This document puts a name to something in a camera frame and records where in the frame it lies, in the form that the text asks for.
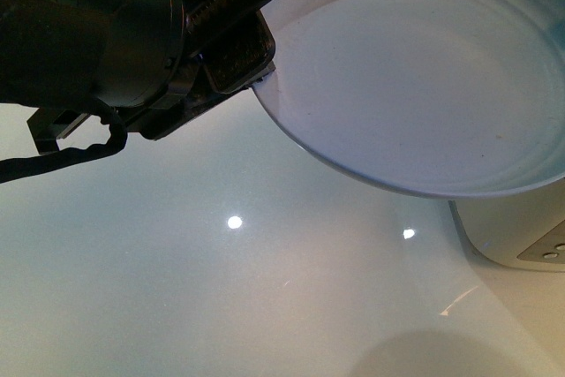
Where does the white silver toaster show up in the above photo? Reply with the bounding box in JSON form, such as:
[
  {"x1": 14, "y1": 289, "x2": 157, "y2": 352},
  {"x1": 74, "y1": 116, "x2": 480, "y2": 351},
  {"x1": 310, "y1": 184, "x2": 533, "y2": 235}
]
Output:
[{"x1": 449, "y1": 179, "x2": 564, "y2": 273}]

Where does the light blue round plate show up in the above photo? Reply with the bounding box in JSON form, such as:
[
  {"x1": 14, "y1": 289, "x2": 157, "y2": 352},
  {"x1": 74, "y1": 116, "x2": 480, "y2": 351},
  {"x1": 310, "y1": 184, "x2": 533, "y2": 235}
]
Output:
[{"x1": 254, "y1": 0, "x2": 564, "y2": 199}]

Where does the black braided cable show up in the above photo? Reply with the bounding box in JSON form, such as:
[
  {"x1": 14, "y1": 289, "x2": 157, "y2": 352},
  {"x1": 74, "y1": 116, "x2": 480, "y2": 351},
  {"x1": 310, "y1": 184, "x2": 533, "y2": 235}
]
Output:
[{"x1": 0, "y1": 109, "x2": 129, "y2": 185}]

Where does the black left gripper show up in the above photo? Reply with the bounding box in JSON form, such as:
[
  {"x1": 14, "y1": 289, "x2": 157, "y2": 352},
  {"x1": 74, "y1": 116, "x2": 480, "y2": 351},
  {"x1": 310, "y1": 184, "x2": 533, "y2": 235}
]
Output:
[{"x1": 41, "y1": 0, "x2": 275, "y2": 140}]

